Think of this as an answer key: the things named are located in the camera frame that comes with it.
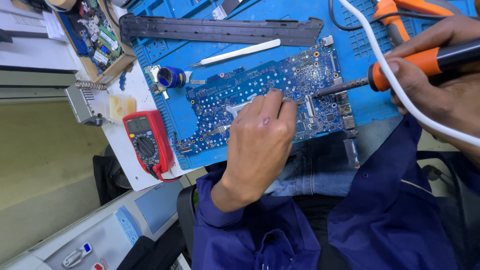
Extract person's left hand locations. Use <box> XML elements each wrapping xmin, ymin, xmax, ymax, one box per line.
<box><xmin>221</xmin><ymin>88</ymin><xmax>299</xmax><ymax>196</ymax></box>

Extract person's right hand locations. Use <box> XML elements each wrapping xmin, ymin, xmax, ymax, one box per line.
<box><xmin>379</xmin><ymin>16</ymin><xmax>480</xmax><ymax>166</ymax></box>

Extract silver metal tweezers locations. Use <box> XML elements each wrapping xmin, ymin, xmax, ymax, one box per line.
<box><xmin>203</xmin><ymin>95</ymin><xmax>306</xmax><ymax>138</ymax></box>

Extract orange black soldering iron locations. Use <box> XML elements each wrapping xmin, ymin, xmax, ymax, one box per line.
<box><xmin>311</xmin><ymin>37</ymin><xmax>480</xmax><ymax>100</ymax></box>

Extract blue laptop motherboard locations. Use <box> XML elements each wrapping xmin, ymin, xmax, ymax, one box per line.
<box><xmin>174</xmin><ymin>35</ymin><xmax>361</xmax><ymax>158</ymax></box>

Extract person's blue jeans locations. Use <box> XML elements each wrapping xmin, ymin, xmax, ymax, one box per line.
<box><xmin>264</xmin><ymin>129</ymin><xmax>370</xmax><ymax>198</ymax></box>

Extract white plastic tweezers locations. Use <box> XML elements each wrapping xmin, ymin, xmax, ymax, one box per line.
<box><xmin>187</xmin><ymin>38</ymin><xmax>282</xmax><ymax>69</ymax></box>

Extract small black connector board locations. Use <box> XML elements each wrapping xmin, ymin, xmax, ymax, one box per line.
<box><xmin>343</xmin><ymin>129</ymin><xmax>361</xmax><ymax>169</ymax></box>

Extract orange black hand tool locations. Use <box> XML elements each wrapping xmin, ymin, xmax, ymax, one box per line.
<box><xmin>373</xmin><ymin>0</ymin><xmax>455</xmax><ymax>48</ymax></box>

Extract black chair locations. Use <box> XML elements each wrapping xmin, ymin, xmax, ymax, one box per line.
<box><xmin>176</xmin><ymin>184</ymin><xmax>199</xmax><ymax>257</ymax></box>

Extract blue silicone work mat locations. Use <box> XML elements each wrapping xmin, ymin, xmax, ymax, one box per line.
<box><xmin>127</xmin><ymin>0</ymin><xmax>480</xmax><ymax>171</ymax></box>

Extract red digital multimeter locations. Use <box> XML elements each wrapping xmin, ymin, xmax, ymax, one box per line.
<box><xmin>122</xmin><ymin>110</ymin><xmax>176</xmax><ymax>175</ymax></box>

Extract blue flux tin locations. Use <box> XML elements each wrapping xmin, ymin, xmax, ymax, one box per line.
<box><xmin>157</xmin><ymin>66</ymin><xmax>187</xmax><ymax>89</ymax></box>

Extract long black plastic cover strip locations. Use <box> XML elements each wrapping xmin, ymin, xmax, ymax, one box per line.
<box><xmin>119</xmin><ymin>13</ymin><xmax>324</xmax><ymax>47</ymax></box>

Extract small green circuit board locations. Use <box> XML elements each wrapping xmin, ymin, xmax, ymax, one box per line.
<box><xmin>144</xmin><ymin>65</ymin><xmax>170</xmax><ymax>100</ymax></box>

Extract person's dark blue jacket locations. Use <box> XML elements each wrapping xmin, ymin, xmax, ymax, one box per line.
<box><xmin>191</xmin><ymin>114</ymin><xmax>480</xmax><ymax>270</ymax></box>

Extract yellow sponge tray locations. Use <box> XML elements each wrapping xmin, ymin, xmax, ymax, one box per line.
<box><xmin>108</xmin><ymin>94</ymin><xmax>137</xmax><ymax>122</ymax></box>

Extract black bag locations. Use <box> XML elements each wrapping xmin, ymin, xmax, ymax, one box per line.
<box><xmin>92</xmin><ymin>144</ymin><xmax>133</xmax><ymax>206</ymax></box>

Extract white appliance with blue panel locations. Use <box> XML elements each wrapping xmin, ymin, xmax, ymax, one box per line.
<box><xmin>0</xmin><ymin>179</ymin><xmax>190</xmax><ymax>270</ymax></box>

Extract cardboard box of circuit boards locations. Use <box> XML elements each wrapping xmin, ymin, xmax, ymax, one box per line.
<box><xmin>55</xmin><ymin>0</ymin><xmax>137</xmax><ymax>85</ymax></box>

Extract white cable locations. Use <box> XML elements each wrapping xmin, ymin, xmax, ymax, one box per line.
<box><xmin>338</xmin><ymin>0</ymin><xmax>480</xmax><ymax>148</ymax></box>

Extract red multimeter probe cable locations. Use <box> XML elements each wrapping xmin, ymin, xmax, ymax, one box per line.
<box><xmin>152</xmin><ymin>164</ymin><xmax>183</xmax><ymax>184</ymax></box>

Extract flat ribbon cable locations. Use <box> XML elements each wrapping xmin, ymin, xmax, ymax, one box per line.
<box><xmin>211</xmin><ymin>0</ymin><xmax>245</xmax><ymax>20</ymax></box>

